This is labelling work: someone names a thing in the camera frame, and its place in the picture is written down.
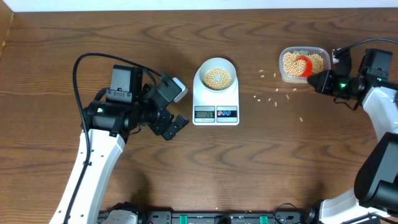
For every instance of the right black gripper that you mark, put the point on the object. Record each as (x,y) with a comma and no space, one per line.
(327,76)

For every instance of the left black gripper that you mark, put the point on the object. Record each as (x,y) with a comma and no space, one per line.
(159,126)

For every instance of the red measuring scoop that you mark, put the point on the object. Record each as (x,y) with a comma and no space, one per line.
(308,66)

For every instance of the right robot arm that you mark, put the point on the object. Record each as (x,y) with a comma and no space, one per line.
(373,196)

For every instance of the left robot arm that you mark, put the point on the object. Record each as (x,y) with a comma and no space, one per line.
(116,113)

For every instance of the white digital kitchen scale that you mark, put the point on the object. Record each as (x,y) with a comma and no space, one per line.
(215,107)

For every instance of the soybeans in bowl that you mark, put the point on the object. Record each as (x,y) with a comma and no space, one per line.
(217,79)

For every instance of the grey round bowl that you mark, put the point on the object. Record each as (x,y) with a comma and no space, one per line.
(219,63)

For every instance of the clear plastic container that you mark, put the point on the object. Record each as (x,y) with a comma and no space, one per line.
(306,51)

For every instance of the yellow soybeans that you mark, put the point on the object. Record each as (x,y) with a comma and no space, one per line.
(294,68)

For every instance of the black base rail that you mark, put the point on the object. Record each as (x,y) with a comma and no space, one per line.
(129,213)

